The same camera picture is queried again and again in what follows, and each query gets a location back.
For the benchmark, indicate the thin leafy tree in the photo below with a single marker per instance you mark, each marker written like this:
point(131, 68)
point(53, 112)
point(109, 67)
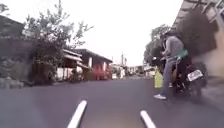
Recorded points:
point(50, 40)

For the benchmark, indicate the pale building with overhanging roof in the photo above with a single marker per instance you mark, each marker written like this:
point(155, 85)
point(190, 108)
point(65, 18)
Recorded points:
point(211, 46)

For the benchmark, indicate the grey wall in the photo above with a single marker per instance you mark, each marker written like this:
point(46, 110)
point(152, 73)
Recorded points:
point(13, 56)

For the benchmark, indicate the robot's own part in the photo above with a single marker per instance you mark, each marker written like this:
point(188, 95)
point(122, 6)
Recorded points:
point(147, 120)
point(77, 115)

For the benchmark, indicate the building with dark roof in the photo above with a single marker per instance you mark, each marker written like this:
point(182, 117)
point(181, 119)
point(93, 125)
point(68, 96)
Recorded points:
point(95, 61)

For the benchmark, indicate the yellow bag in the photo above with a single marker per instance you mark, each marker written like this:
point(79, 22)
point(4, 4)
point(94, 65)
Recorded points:
point(158, 80)

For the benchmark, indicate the black motorcycle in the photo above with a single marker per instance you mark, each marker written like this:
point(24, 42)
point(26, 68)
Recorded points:
point(192, 80)

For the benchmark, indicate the pole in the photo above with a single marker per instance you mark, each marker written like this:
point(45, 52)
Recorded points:
point(122, 59)

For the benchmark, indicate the grey asphalt road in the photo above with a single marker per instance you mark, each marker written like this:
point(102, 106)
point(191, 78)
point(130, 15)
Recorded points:
point(110, 96)

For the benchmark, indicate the person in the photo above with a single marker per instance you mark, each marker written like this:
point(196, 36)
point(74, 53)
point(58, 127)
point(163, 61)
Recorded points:
point(173, 46)

